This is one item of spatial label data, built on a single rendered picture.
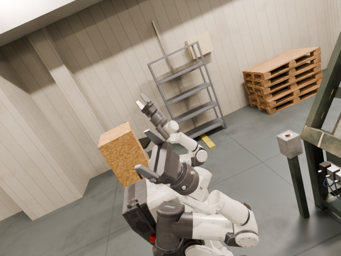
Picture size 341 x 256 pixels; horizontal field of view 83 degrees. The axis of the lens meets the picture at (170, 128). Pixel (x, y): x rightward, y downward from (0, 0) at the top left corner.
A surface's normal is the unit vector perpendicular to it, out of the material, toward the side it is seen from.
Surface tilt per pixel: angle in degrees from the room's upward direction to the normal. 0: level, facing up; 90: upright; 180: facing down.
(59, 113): 90
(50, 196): 90
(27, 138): 90
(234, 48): 90
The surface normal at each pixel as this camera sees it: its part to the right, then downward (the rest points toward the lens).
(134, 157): 0.27, 0.26
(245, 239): -0.07, 0.54
